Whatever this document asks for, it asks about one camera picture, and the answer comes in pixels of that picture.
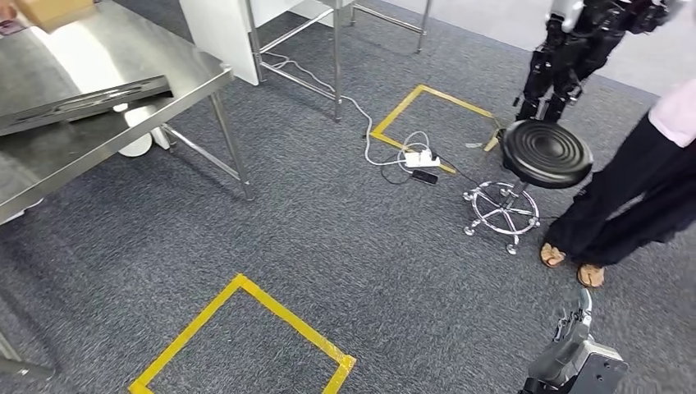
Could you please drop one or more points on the brown cardboard box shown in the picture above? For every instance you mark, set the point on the brown cardboard box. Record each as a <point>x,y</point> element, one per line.
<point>51,11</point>

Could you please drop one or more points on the yellow floor tape square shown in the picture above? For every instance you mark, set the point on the yellow floor tape square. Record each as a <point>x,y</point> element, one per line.
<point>293,326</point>
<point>402,109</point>

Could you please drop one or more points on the white power strip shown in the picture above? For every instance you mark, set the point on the white power strip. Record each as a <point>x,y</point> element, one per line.
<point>421,159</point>

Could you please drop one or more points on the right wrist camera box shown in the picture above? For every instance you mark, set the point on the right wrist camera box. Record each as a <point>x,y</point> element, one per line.
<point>592,372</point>

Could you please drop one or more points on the black plastic frame part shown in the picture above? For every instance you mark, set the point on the black plastic frame part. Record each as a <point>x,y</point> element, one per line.
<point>81,106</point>

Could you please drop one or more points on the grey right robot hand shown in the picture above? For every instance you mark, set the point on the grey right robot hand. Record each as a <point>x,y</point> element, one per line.
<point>565,348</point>

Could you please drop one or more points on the black round stool chrome base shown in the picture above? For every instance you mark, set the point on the black round stool chrome base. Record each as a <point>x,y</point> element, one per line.
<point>543,155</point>

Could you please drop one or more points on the white cabinet block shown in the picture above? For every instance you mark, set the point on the white cabinet block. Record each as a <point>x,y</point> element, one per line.
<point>228,38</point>

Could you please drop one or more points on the small black humanoid robot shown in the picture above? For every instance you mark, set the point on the small black humanoid robot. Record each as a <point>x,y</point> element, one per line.
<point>576,49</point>

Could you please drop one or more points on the black phone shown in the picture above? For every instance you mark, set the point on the black phone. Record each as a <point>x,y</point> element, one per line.
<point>424,177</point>

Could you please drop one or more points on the steel workbench table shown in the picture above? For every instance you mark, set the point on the steel workbench table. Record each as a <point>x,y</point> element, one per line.
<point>81,81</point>

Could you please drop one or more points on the person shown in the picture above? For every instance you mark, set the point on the person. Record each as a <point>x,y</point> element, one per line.
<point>625,190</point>

